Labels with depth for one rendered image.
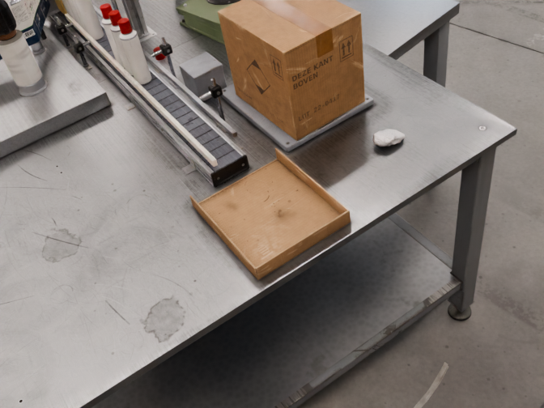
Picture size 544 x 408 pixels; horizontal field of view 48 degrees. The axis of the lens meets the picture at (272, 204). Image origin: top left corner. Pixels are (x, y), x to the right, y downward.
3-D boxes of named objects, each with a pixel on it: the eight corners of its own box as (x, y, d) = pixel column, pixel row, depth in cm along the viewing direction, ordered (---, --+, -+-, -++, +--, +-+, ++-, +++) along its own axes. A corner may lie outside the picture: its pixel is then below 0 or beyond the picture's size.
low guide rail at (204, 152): (65, 19, 222) (64, 14, 220) (69, 18, 222) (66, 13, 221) (213, 167, 153) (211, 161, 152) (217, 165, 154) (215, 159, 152)
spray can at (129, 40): (133, 81, 189) (111, 20, 175) (147, 74, 191) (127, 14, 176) (140, 87, 186) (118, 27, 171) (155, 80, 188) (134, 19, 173)
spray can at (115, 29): (124, 72, 194) (102, 12, 179) (138, 65, 195) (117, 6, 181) (130, 78, 190) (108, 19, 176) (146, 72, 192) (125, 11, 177)
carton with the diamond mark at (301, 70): (235, 95, 181) (216, 10, 162) (299, 61, 189) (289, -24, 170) (296, 142, 162) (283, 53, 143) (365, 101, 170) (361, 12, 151)
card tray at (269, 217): (193, 206, 154) (189, 195, 151) (278, 159, 162) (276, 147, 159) (257, 280, 135) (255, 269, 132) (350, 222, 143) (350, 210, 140)
